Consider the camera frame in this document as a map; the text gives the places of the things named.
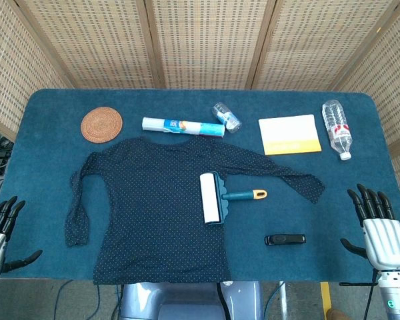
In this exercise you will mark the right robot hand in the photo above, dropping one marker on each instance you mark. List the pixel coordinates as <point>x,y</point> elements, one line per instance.
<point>383,233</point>

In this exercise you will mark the teal lint roller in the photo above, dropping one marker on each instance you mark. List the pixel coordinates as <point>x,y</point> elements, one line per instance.
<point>210,199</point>

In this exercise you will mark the teal table cloth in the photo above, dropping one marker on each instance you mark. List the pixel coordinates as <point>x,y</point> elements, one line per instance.
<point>46,186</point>

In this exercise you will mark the black stapler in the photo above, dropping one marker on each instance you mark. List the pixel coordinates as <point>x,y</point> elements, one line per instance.
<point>285,239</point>

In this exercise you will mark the clear water bottle red label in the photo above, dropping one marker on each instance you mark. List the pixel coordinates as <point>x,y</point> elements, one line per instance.
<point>336,128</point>

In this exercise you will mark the white and yellow notepad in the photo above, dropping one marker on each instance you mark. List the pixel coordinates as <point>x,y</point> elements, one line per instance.
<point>289,134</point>

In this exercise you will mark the round woven rattan coaster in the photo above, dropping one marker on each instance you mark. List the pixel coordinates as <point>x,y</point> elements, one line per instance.
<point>101,124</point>

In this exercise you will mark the dark blue polka dot shirt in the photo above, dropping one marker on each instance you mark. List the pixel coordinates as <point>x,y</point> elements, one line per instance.
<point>153,213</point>

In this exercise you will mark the small clear plastic bottle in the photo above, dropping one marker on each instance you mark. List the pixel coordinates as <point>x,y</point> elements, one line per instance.
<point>227,117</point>

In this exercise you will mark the grey robot torso base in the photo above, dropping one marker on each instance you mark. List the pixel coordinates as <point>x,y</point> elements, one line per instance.
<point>193,301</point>

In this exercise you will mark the white rolled bag pack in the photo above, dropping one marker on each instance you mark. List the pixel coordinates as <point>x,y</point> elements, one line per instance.
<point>183,127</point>

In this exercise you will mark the woven bamboo folding screen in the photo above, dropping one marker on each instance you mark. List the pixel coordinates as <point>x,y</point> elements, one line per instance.
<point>206,43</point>

